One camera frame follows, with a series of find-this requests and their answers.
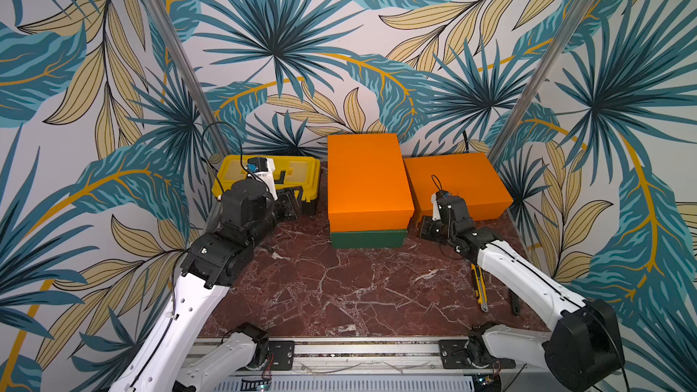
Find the green shoebox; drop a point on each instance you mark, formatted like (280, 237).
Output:
(369, 239)

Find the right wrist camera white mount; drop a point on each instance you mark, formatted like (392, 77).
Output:
(436, 209)

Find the red pipe wrench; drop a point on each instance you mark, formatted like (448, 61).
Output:
(514, 303)

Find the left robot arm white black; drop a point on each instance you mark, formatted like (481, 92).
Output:
(210, 269)

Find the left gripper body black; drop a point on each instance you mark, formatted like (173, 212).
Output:
(283, 210)

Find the yellow black toolbox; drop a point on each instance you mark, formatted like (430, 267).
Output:
(289, 172)

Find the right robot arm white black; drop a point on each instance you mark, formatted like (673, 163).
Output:
(582, 344)

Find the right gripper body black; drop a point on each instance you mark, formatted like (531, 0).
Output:
(450, 210)

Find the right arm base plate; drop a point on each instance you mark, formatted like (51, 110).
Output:
(462, 354)

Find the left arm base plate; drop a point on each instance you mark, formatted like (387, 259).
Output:
(275, 355)

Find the aluminium corner post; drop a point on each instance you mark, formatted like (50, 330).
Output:
(566, 30)
(172, 42)

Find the front aluminium rail frame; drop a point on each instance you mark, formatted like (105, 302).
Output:
(359, 356)

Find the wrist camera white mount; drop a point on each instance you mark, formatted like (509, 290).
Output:
(436, 209)
(263, 168)

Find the left aluminium corner post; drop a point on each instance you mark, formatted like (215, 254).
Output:
(172, 42)

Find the yellow utility knife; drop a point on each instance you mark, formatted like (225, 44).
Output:
(480, 287)

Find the white slotted cable duct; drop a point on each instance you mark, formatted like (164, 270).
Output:
(351, 383)

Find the right aluminium corner post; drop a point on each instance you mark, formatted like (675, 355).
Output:
(566, 30)

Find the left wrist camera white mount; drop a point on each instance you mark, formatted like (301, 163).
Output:
(263, 168)

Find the large orange shoebox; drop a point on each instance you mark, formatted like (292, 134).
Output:
(368, 186)

